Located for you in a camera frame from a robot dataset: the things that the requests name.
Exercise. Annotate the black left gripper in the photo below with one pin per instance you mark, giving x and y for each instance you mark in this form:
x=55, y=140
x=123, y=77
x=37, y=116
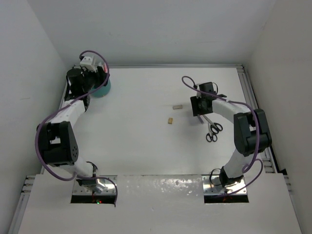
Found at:
x=98, y=74

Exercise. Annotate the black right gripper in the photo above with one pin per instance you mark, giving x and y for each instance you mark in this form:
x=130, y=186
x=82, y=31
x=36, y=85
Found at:
x=196, y=111

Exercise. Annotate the pink highlighter pen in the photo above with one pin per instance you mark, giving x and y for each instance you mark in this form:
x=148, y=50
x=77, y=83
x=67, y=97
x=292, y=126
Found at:
x=105, y=68

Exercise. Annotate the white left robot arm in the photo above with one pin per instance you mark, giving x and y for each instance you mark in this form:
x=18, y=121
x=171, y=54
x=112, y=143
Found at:
x=55, y=143

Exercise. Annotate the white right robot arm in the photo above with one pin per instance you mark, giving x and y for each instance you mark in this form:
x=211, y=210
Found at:
x=251, y=130

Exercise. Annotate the teal round divided container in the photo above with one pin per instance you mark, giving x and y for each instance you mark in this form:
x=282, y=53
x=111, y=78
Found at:
x=103, y=91

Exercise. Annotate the white eraser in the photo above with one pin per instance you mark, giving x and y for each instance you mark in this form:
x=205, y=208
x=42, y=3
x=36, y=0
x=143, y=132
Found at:
x=176, y=107

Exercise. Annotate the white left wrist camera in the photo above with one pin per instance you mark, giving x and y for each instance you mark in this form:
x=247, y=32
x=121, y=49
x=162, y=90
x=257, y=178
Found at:
x=89, y=63

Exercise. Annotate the large black handled scissors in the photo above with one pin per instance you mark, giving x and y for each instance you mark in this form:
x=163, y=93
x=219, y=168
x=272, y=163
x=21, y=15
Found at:
x=214, y=126

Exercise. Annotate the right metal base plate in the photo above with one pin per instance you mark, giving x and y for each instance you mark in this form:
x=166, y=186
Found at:
x=212, y=186

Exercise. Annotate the metal base plate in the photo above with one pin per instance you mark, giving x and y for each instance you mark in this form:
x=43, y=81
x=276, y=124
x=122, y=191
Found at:
x=100, y=186
x=212, y=186

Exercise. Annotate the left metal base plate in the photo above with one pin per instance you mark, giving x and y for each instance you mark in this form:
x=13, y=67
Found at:
x=100, y=186

